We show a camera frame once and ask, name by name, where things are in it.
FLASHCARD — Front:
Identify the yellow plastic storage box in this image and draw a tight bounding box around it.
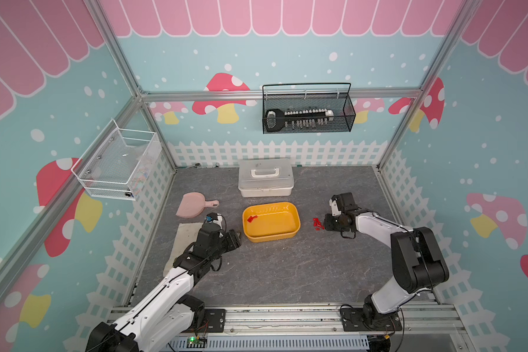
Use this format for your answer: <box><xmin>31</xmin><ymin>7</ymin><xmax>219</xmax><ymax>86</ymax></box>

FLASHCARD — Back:
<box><xmin>242</xmin><ymin>202</ymin><xmax>302</xmax><ymax>243</ymax></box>

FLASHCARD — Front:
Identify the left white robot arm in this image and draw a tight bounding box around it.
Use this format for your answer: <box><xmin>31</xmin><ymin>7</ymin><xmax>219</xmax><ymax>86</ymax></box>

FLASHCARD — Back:
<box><xmin>85</xmin><ymin>221</ymin><xmax>241</xmax><ymax>351</ymax></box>

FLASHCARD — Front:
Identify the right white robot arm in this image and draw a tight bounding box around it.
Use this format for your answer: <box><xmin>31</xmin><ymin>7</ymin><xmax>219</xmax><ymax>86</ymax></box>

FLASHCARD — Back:
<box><xmin>324</xmin><ymin>193</ymin><xmax>450</xmax><ymax>330</ymax></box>

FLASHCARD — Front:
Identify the white lidded plastic box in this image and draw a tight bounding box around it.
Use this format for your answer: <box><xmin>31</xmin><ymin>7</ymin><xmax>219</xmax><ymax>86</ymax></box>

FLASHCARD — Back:
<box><xmin>238</xmin><ymin>158</ymin><xmax>295</xmax><ymax>198</ymax></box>

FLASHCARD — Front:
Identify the white work glove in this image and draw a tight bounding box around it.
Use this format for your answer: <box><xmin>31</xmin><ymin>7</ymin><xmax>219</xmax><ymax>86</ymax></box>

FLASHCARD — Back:
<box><xmin>163</xmin><ymin>222</ymin><xmax>202</xmax><ymax>277</ymax></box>

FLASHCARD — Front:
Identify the small green circuit board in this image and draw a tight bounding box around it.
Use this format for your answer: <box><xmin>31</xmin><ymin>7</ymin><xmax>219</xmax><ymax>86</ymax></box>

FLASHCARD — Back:
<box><xmin>186</xmin><ymin>337</ymin><xmax>208</xmax><ymax>348</ymax></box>

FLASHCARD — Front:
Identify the black socket set holder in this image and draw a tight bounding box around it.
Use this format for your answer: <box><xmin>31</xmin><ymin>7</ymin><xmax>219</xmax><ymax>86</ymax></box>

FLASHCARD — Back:
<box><xmin>263</xmin><ymin>109</ymin><xmax>334</xmax><ymax>133</ymax></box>

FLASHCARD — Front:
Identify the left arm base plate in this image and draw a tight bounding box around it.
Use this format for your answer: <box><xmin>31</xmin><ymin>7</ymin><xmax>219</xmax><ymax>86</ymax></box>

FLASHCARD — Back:
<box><xmin>197</xmin><ymin>309</ymin><xmax>227</xmax><ymax>334</ymax></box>

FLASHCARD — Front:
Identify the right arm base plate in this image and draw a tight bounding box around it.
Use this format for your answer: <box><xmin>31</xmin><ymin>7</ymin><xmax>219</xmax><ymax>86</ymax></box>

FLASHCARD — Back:
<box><xmin>339</xmin><ymin>304</ymin><xmax>403</xmax><ymax>334</ymax></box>

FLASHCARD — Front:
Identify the white wire wall basket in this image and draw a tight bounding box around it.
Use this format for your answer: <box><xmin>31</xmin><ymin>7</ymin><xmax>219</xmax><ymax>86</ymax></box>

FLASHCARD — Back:
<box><xmin>71</xmin><ymin>120</ymin><xmax>162</xmax><ymax>201</ymax></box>

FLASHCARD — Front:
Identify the black wire wall basket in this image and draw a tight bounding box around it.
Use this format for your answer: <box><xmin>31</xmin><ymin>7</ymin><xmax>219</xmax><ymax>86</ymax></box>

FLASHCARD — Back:
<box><xmin>262</xmin><ymin>83</ymin><xmax>356</xmax><ymax>133</ymax></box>

